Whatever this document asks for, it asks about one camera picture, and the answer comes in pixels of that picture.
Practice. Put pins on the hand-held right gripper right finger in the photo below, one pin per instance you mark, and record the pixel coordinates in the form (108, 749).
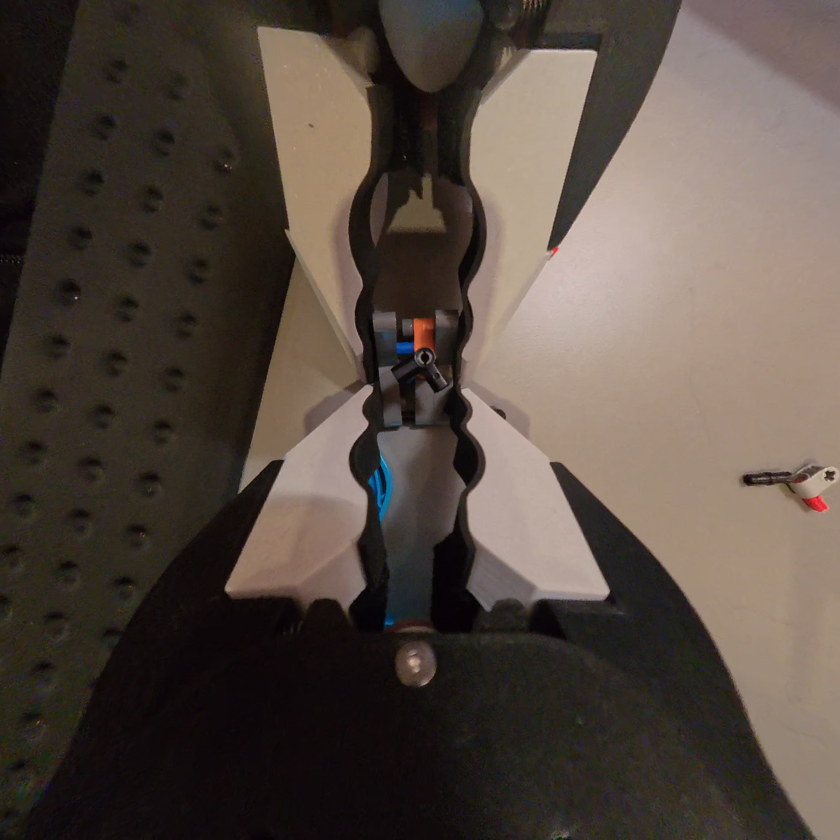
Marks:
(531, 525)

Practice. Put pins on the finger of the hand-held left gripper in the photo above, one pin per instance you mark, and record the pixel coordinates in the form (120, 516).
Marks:
(315, 151)
(525, 151)

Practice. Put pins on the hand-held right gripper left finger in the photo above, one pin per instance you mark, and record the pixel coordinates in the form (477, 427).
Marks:
(302, 525)

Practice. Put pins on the grey orange brick assembly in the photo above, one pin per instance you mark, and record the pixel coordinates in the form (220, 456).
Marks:
(426, 367)

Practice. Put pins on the light blue brick separator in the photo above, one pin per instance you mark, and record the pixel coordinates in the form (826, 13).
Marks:
(380, 492)

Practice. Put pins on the long black connector pin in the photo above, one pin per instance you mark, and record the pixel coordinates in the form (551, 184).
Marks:
(764, 478)

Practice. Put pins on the black dimpled mat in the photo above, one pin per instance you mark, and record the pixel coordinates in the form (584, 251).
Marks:
(98, 328)

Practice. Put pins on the white connector with red axle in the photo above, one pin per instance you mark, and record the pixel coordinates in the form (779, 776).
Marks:
(810, 479)

